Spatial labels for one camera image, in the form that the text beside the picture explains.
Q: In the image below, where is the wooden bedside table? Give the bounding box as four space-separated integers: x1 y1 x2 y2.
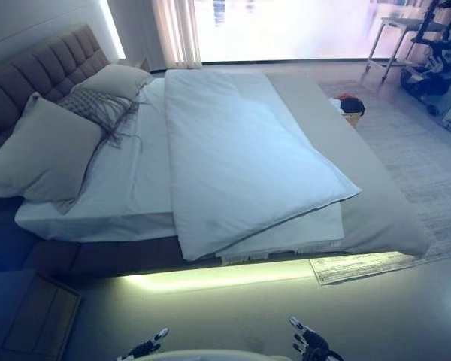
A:
0 271 83 361

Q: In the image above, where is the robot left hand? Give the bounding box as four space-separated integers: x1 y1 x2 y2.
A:
117 327 170 361

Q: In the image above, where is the dark upholstered bed frame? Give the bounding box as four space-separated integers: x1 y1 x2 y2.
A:
0 195 226 290

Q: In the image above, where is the beige window curtain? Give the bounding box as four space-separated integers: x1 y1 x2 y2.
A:
150 0 202 65

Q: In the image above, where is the black wheeled robot equipment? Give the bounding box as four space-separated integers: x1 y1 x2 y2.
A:
400 0 451 114

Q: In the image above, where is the white folded duvet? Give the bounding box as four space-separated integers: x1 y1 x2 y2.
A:
164 68 363 262

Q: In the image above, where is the basket with clothes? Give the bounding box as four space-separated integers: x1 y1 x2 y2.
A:
332 96 366 127

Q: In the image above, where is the small beige pillow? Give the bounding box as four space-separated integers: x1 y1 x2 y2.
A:
70 63 154 101

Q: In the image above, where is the white bed sheet mattress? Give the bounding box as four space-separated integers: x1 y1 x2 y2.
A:
14 77 180 242

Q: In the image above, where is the beige bedspread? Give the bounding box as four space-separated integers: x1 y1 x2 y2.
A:
265 71 430 260

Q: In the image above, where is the large beige pillow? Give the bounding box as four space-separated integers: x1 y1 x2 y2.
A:
0 92 104 216

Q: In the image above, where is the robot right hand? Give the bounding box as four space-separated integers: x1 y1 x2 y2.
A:
288 315 342 361

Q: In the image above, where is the white metal frame table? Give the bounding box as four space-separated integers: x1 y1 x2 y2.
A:
365 16 425 83

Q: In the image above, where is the pale patterned floor rug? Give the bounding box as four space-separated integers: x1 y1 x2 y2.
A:
310 80 451 287

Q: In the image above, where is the robot white torso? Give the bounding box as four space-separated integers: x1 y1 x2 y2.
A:
156 349 264 361

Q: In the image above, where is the grey fringed decorative cushion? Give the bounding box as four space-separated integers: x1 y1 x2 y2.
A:
56 88 146 151

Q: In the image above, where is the brown tufted headboard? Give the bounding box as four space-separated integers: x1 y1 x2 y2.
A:
0 24 110 163

